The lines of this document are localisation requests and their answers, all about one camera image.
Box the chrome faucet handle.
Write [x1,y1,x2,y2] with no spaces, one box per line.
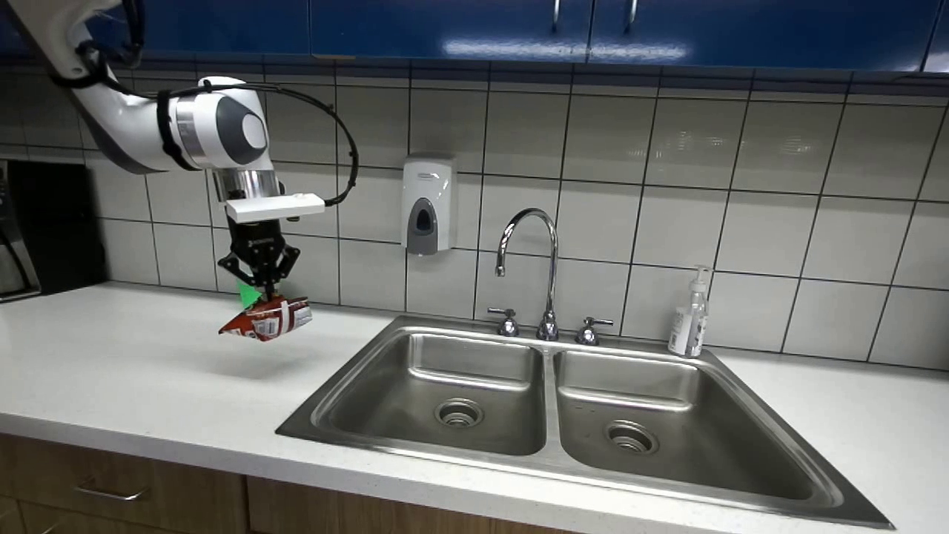
[487,306,526,337]
[573,313,616,347]

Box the silver drawer handle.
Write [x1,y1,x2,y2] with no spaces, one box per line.
[72,479,149,506]

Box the clear soap bottle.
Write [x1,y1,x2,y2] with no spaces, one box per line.
[665,264,714,358]

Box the red doritos packet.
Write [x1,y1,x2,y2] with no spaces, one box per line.
[217,294,314,343]

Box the blue upper cabinet door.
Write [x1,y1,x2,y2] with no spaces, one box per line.
[591,0,942,76]
[91,0,321,65]
[312,0,595,67]

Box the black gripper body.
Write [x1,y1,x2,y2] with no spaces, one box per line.
[229,217,290,261]

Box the chrome gooseneck faucet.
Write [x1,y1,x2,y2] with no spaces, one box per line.
[493,205,564,340]

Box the wooden lower cabinet front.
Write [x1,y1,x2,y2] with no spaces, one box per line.
[245,475,566,534]

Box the stainless steel double sink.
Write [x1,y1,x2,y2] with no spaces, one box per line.
[272,313,899,531]

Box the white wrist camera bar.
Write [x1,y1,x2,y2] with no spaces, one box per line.
[223,189,328,224]

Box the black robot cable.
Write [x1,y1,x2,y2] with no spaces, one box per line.
[259,80,361,211]

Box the white wall soap dispenser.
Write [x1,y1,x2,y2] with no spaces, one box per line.
[398,157,456,258]

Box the black countertop appliance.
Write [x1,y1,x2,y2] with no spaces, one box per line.
[0,157,110,303]

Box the wooden drawer front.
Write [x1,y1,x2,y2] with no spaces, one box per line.
[0,430,248,534]

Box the metal sink drain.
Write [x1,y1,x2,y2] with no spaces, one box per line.
[434,393,487,430]
[601,418,658,456]

